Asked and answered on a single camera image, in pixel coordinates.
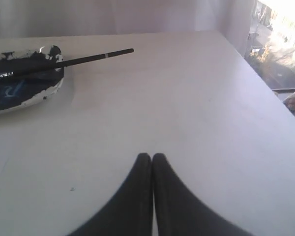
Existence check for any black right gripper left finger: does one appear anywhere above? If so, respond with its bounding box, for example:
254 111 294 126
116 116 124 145
70 153 152 236

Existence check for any black paintbrush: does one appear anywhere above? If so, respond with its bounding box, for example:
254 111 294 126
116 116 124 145
0 48 134 80

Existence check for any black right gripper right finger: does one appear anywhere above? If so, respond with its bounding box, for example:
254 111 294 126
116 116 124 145
152 153 251 236

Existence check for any white plate with blue paint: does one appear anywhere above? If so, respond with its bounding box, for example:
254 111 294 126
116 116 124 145
0 45 64 114

